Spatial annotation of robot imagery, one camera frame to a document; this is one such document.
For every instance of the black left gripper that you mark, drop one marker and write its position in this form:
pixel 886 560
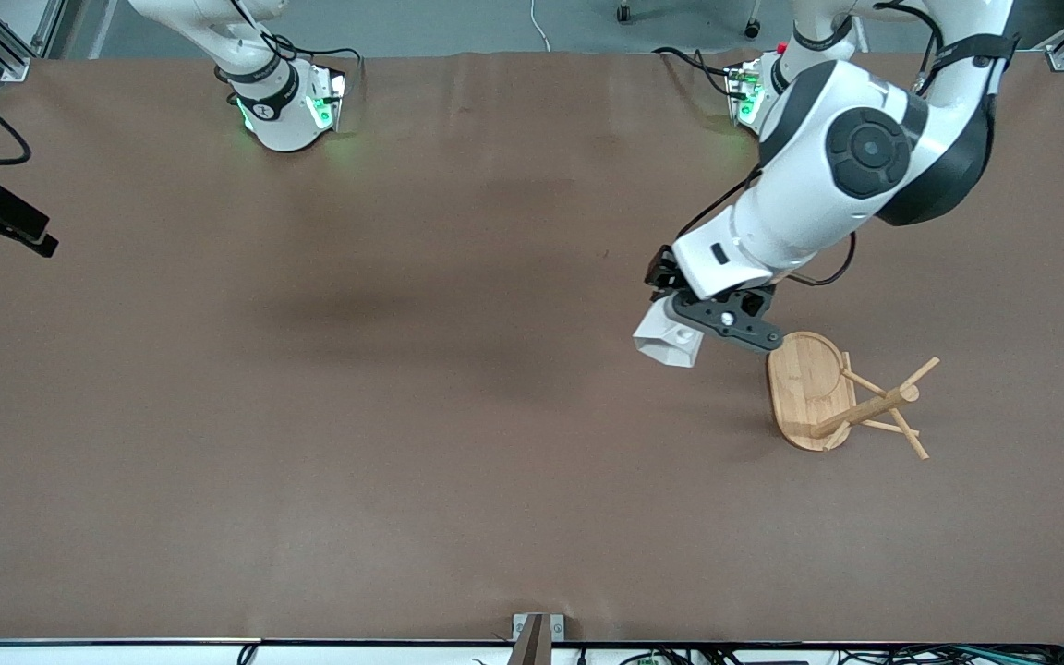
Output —
pixel 659 274

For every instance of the white angular cup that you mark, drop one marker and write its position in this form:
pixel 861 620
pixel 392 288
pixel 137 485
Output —
pixel 666 346

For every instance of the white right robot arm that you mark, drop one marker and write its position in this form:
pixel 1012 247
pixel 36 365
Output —
pixel 278 120

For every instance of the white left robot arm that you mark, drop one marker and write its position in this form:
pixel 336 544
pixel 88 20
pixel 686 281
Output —
pixel 800 212

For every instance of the wooden cup rack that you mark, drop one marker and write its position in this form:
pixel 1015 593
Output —
pixel 804 388

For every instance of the brown paper table cover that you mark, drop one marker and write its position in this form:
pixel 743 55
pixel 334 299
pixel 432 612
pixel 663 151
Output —
pixel 403 416

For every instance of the metal table edge bracket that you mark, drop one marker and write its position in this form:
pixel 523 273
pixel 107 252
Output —
pixel 537 637

